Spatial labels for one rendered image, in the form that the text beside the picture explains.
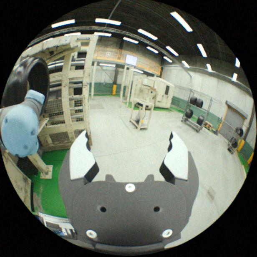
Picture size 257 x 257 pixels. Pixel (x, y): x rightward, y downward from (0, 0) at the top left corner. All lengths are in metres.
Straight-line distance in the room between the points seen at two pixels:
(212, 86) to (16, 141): 10.83
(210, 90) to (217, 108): 2.03
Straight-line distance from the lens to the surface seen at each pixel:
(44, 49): 1.22
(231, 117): 10.39
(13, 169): 1.45
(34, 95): 0.27
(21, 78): 0.70
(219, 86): 10.78
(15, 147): 0.16
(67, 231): 0.56
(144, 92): 4.30
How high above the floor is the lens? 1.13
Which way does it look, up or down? 29 degrees down
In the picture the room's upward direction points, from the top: 9 degrees clockwise
